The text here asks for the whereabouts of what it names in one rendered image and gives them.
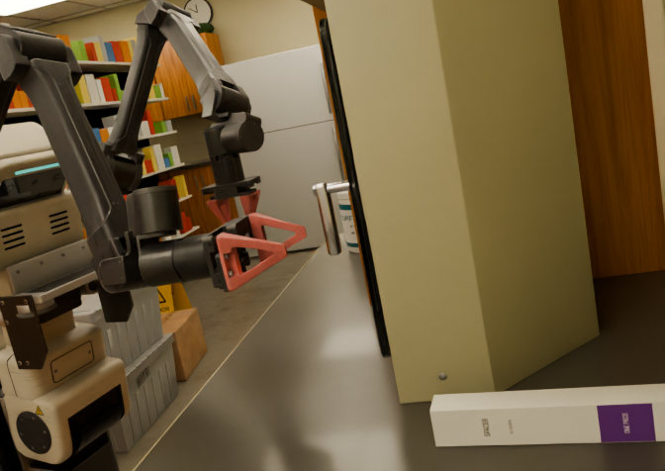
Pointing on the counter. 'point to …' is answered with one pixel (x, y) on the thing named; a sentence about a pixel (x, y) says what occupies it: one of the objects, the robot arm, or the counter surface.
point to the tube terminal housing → (465, 172)
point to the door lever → (330, 213)
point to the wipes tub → (347, 222)
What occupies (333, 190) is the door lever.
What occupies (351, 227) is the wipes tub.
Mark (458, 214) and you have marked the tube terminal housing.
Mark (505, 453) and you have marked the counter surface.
